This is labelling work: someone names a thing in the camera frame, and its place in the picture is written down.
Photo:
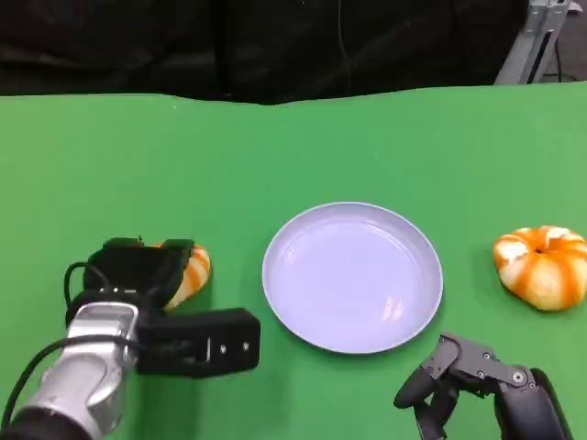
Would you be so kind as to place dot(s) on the orange and white bread roll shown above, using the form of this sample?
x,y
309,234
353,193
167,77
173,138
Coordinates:
x,y
197,272
536,279

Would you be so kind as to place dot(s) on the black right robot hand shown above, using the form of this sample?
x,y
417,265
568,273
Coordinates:
x,y
518,403

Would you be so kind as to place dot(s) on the lilac plate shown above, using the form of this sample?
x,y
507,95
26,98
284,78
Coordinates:
x,y
353,275

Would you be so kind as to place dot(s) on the aluminium frame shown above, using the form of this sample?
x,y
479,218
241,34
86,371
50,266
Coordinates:
x,y
527,43

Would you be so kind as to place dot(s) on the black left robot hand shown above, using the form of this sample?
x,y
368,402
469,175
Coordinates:
x,y
133,275

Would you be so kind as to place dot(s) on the black backdrop cloth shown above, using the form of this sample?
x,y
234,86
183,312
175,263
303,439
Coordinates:
x,y
137,46

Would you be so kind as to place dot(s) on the green table cloth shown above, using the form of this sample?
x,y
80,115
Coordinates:
x,y
183,174

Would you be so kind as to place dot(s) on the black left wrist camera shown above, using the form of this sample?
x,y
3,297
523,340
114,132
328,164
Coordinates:
x,y
206,339

